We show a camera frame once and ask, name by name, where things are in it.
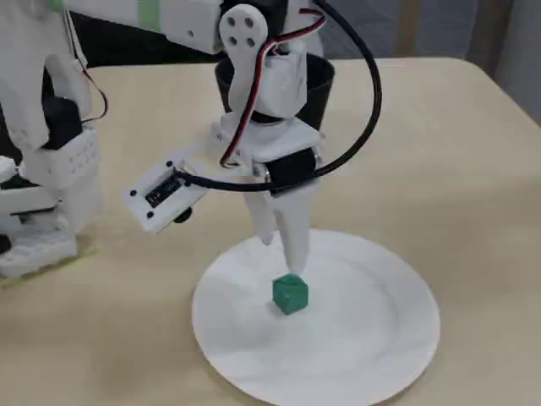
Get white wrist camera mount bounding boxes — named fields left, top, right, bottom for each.
left=120, top=141, right=221, bottom=233

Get green tape band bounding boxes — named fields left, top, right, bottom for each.
left=135, top=0, right=161, bottom=33

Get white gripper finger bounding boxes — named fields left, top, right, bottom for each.
left=273, top=180, right=319, bottom=275
left=244, top=190, right=280, bottom=246

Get red shoulder servo wires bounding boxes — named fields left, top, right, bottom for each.
left=63, top=12, right=110, bottom=126

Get wooden post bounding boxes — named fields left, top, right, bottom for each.
left=399, top=0, right=424, bottom=59

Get white perforated base plate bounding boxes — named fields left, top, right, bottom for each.
left=0, top=231, right=79, bottom=279

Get red black gripper servo wires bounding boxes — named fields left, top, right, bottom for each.
left=218, top=10, right=327, bottom=169

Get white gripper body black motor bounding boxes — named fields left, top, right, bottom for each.
left=210, top=114, right=325, bottom=196

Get black camera cable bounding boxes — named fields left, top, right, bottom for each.
left=179, top=0, right=384, bottom=191

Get yellow-green tape strip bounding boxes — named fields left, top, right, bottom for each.
left=0, top=248, right=102, bottom=291

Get black pot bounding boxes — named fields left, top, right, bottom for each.
left=214, top=52, right=336, bottom=132

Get green block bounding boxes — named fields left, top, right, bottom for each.
left=271, top=273, right=310, bottom=316

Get black upholstered chair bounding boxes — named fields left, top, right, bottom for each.
left=69, top=10, right=221, bottom=69

